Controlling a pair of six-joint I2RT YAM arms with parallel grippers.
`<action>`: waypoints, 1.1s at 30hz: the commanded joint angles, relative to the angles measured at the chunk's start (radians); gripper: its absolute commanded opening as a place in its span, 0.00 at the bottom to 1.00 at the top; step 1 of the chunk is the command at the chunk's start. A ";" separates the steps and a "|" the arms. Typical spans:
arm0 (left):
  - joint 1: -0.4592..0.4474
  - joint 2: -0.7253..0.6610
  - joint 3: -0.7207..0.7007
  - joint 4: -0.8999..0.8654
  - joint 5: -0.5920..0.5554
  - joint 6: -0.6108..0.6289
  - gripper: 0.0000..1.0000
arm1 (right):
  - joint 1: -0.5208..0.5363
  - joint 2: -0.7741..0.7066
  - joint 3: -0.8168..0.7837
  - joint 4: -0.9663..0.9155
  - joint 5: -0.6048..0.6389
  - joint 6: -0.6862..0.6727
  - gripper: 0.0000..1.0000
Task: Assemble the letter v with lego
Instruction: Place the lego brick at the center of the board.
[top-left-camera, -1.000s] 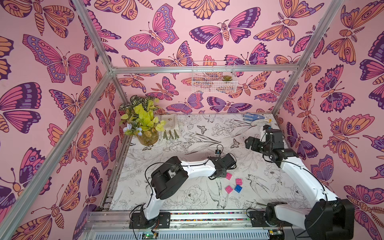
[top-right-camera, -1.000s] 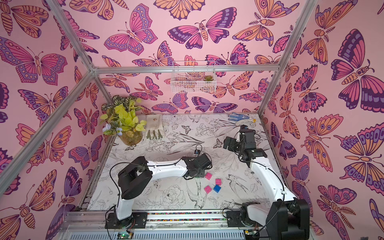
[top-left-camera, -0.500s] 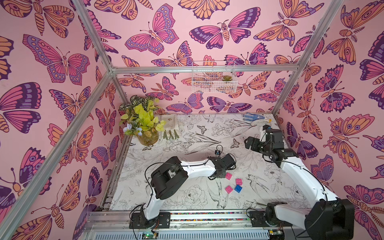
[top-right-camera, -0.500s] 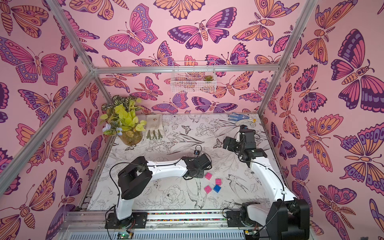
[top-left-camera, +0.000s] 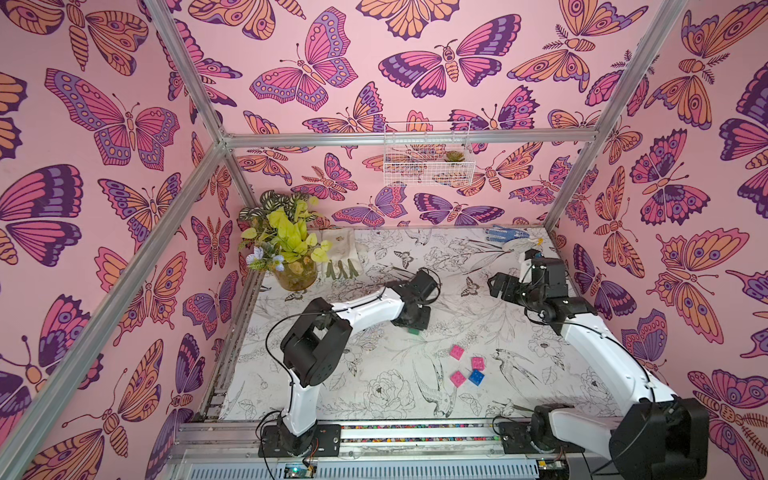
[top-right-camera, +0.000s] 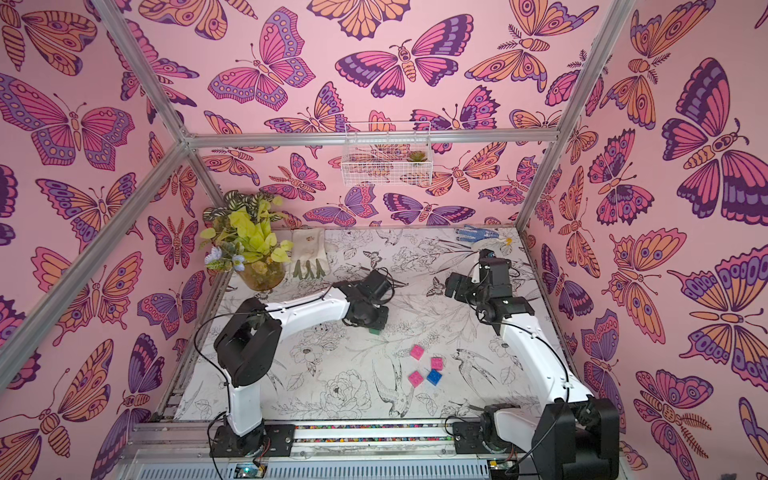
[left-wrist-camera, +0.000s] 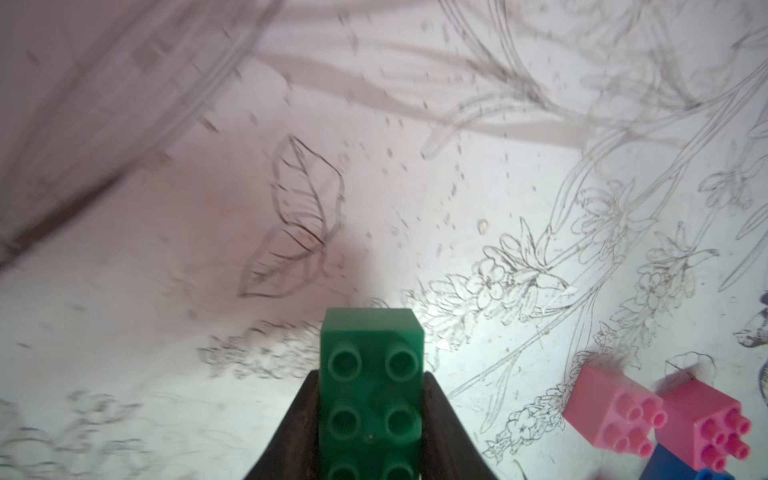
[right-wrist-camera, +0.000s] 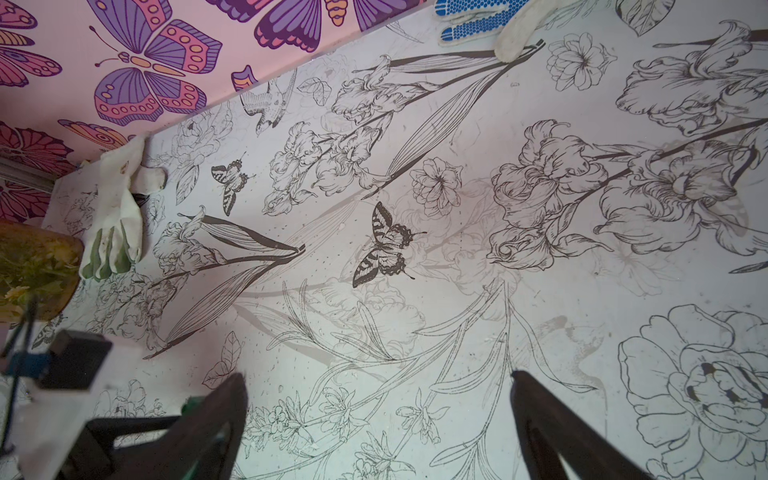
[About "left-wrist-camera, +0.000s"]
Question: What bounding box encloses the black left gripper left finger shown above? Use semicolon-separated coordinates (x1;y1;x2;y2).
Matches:
244;370;319;480

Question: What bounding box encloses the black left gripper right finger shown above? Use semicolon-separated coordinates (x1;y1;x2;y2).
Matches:
422;372;498;480

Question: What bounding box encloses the green lego brick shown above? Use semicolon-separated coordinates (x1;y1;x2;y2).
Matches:
318;308;425;480

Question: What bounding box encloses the pink lego brick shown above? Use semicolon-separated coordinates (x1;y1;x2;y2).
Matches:
655;379;752;473
563;366;668;458

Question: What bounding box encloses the blue lego brick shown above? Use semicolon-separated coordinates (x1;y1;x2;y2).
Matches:
639;444;735;480

